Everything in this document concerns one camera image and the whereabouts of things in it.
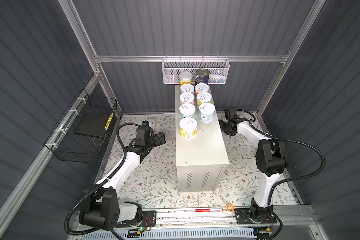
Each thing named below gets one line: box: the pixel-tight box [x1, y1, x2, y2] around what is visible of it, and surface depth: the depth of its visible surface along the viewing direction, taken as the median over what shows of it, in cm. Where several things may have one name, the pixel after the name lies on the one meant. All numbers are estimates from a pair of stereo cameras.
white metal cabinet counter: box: [175, 85, 230, 193], surface depth 64 cm
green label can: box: [196, 92, 212, 106], surface depth 74 cm
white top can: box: [179, 103, 196, 120], surface depth 69 cm
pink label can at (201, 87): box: [195, 83, 210, 96], surface depth 78 cm
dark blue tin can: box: [195, 69, 210, 85], surface depth 80 cm
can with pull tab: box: [198, 102, 216, 123], surface depth 68 cm
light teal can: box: [180, 83, 195, 95], surface depth 78 cm
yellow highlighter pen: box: [104, 112, 114, 130], surface depth 81 cm
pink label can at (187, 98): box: [179, 92, 195, 106], surface depth 74 cm
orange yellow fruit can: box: [178, 71, 193, 87], surface depth 82 cm
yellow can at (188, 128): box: [179, 117, 198, 140], surface depth 63 cm
